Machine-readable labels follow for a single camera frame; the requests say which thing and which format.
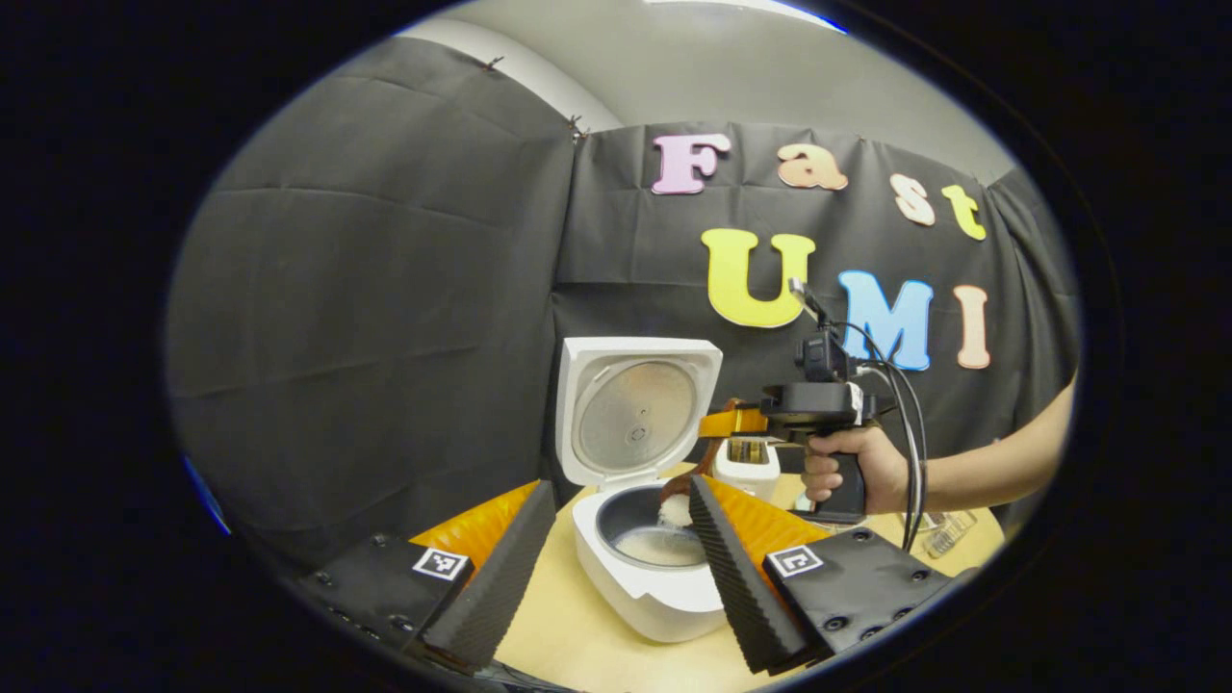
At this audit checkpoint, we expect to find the ceiling light panel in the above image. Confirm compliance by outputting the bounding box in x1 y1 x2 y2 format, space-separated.
645 0 848 33

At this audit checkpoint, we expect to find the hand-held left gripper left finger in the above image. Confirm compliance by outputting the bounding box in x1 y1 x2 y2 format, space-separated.
289 479 557 677

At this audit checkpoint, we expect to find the black backdrop cloth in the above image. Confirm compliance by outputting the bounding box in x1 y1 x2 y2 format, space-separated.
166 37 1081 569

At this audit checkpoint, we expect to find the white toaster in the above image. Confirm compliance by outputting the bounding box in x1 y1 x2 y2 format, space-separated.
712 436 783 503

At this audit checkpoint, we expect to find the white rice cooker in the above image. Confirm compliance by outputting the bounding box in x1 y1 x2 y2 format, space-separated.
555 337 728 644

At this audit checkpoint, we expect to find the white rice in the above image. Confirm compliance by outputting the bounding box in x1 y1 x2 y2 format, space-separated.
614 525 708 567

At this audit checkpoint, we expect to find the clear chopstick holder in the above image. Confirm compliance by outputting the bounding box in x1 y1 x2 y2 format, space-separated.
905 510 978 559

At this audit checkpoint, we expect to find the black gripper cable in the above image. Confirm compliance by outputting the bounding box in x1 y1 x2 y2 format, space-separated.
837 322 930 554

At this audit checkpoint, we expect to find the brown wooden spoon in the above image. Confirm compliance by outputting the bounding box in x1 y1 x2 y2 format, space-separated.
659 399 742 526

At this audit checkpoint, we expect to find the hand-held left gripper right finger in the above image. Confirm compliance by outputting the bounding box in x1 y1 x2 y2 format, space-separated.
688 474 963 675

